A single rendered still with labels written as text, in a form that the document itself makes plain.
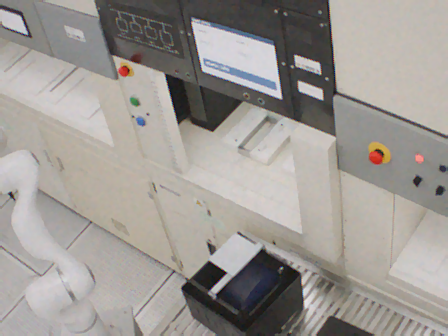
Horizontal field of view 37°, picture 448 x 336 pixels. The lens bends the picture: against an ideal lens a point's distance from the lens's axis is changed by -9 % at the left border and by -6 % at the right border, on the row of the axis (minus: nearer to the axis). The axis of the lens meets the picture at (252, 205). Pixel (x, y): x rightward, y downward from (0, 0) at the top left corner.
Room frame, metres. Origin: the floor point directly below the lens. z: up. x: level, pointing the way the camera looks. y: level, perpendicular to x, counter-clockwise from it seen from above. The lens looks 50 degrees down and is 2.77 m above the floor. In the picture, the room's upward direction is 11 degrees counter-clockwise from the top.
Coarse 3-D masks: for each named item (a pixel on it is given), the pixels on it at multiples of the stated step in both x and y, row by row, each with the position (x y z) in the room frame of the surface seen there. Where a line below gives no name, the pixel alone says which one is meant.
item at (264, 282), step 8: (272, 272) 1.26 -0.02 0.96; (264, 280) 1.23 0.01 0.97; (272, 280) 1.25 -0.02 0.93; (256, 288) 1.21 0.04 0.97; (264, 288) 1.23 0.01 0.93; (272, 288) 1.25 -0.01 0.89; (248, 296) 1.19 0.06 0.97; (256, 296) 1.21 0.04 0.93; (264, 296) 1.23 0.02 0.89; (248, 304) 1.18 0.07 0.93; (256, 304) 1.20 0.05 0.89; (248, 312) 1.18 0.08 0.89
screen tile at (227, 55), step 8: (200, 32) 1.64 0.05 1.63; (208, 32) 1.61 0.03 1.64; (216, 32) 1.59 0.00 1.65; (208, 40) 1.62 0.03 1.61; (216, 40) 1.60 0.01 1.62; (200, 48) 1.64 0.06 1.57; (208, 48) 1.62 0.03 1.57; (216, 48) 1.60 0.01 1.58; (224, 48) 1.58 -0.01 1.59; (232, 48) 1.56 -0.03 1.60; (216, 56) 1.61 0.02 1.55; (224, 56) 1.59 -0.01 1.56; (232, 56) 1.56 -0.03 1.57
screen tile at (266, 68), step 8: (240, 40) 1.54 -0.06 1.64; (240, 48) 1.54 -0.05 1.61; (248, 48) 1.52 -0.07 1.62; (256, 48) 1.50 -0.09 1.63; (264, 56) 1.49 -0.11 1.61; (240, 64) 1.55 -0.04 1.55; (248, 64) 1.53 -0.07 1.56; (256, 64) 1.51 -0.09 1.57; (264, 64) 1.49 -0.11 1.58; (272, 64) 1.47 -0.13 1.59; (264, 72) 1.49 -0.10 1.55; (272, 72) 1.47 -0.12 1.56
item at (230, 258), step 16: (240, 240) 1.31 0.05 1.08; (224, 256) 1.26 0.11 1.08; (240, 256) 1.25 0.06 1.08; (256, 256) 1.35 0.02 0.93; (272, 256) 1.30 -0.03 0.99; (208, 272) 1.32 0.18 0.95; (224, 272) 1.36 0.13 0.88; (208, 288) 1.31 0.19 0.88; (208, 304) 1.24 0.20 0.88; (224, 304) 1.16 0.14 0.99; (240, 320) 1.13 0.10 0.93
